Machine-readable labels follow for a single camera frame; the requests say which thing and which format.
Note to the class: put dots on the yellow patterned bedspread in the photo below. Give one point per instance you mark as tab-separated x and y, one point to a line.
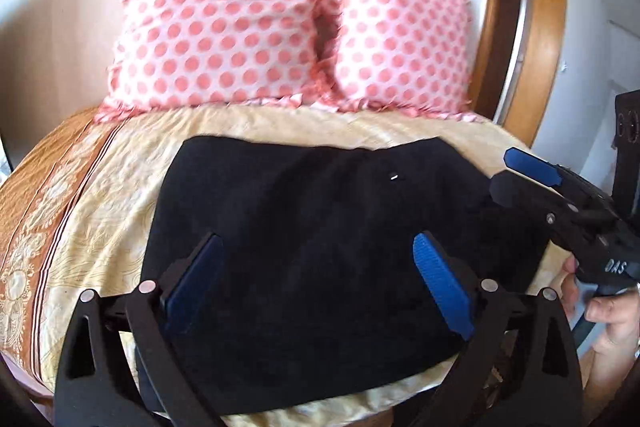
100	207

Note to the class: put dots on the brown door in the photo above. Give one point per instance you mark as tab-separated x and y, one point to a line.
510	47

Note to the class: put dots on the pink polka dot pillow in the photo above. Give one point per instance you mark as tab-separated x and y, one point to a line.
215	17
405	42

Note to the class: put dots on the person's right forearm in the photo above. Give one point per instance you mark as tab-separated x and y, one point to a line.
610	374

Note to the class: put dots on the black pants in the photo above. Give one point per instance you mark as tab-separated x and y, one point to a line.
310	267

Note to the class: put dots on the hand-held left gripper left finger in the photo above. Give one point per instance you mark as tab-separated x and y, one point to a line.
194	287

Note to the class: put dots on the black appliance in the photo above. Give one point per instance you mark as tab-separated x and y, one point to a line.
627	147

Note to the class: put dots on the wooden door frame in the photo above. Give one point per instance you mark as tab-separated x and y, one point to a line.
550	32

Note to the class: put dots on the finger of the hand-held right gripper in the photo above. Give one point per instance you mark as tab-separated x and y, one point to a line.
520	189
532	166

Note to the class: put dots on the person's right hand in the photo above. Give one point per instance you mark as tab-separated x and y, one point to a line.
617	314

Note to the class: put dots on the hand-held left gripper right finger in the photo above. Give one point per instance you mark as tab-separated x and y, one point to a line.
445	289

